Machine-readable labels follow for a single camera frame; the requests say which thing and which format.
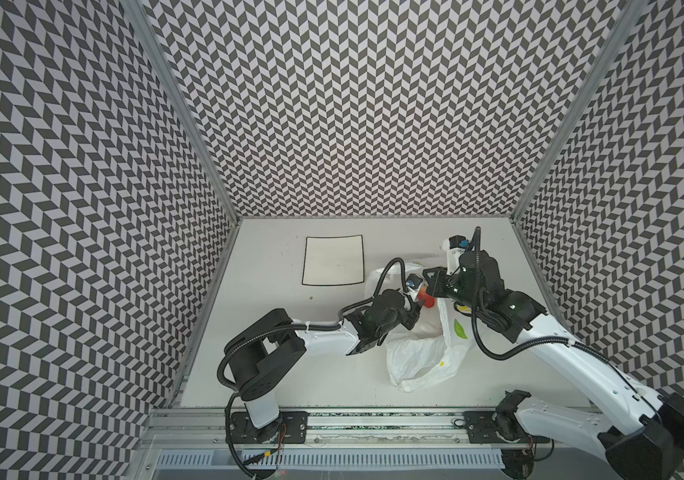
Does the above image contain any red fake strawberry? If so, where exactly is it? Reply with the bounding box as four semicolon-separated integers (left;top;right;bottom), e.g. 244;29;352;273
417;289;436;309

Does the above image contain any white plastic bag lemon print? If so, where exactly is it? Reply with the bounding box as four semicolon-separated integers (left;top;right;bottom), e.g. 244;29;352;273
365;260;476;394

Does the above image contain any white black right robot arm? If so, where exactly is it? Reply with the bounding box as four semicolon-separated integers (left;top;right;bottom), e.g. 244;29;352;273
424;248;684;479

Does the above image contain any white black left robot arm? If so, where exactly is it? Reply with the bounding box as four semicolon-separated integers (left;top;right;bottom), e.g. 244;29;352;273
217;289;425;429

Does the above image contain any white square plate black rim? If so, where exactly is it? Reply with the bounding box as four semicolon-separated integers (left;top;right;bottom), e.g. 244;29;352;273
302;235;365;287

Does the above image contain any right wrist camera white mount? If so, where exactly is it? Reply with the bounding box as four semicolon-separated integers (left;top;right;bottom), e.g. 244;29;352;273
441;235;476;274

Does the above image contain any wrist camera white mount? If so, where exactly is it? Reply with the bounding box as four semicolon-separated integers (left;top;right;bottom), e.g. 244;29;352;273
441;235;476;274
405;273;426;295

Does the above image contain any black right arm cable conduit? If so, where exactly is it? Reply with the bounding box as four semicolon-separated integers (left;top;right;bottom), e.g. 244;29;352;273
470;226;625;362

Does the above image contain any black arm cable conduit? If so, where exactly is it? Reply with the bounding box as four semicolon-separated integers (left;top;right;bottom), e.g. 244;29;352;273
470;226;625;362
215;257;408;480

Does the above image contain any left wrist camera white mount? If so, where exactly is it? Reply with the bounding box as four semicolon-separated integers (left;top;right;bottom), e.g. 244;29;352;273
405;273;426;295

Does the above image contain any aluminium corner post right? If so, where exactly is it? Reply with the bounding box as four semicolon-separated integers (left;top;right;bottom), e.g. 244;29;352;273
512;0;649;220

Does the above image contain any aluminium corner post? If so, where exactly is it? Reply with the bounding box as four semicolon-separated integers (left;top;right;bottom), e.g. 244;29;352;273
512;0;649;220
121;0;241;224

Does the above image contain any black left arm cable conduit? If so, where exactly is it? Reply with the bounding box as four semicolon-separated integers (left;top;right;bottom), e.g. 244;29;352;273
215;257;408;480

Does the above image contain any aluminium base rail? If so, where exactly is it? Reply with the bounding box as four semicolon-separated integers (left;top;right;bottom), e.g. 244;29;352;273
139;406;530;449

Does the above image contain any aluminium corner post left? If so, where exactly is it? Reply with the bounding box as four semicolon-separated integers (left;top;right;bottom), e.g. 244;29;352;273
121;0;241;224

